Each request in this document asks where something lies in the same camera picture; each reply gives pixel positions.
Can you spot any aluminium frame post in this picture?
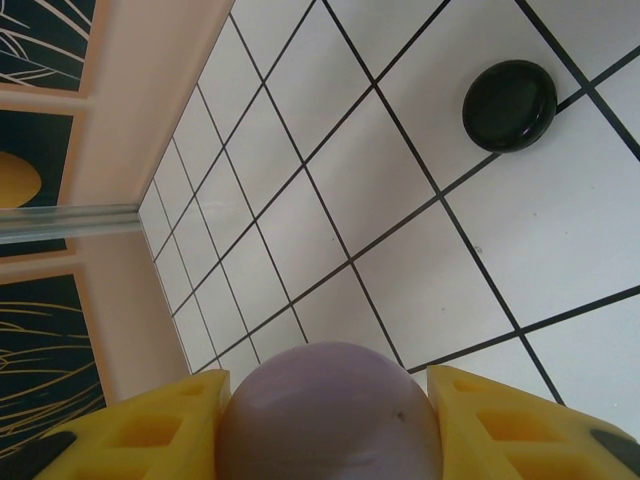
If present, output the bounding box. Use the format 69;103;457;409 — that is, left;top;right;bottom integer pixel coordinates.
0;202;141;244

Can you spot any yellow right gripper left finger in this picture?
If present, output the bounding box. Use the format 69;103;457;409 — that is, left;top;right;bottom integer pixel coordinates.
4;368;232;480

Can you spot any purple earbud charging case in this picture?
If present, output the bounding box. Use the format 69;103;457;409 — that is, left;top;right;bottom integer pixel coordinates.
214;341;445;480

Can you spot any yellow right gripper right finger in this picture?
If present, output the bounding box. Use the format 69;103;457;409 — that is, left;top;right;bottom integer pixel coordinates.
426;364;640;480

